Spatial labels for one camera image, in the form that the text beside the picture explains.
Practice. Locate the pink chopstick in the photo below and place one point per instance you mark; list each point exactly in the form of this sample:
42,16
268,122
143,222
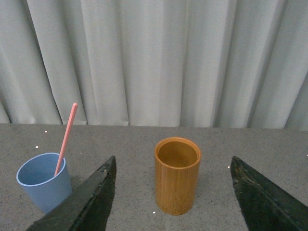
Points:
66,137

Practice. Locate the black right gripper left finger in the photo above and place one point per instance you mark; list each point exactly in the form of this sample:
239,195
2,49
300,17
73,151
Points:
88,207

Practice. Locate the bamboo chopstick holder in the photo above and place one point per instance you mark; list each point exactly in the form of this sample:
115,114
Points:
176,162

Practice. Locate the blue plastic cup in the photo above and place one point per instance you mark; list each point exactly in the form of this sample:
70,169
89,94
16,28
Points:
37,178

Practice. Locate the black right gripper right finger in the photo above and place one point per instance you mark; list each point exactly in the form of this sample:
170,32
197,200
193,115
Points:
264,205

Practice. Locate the white pleated curtain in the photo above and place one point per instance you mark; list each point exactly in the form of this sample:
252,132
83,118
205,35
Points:
174,63

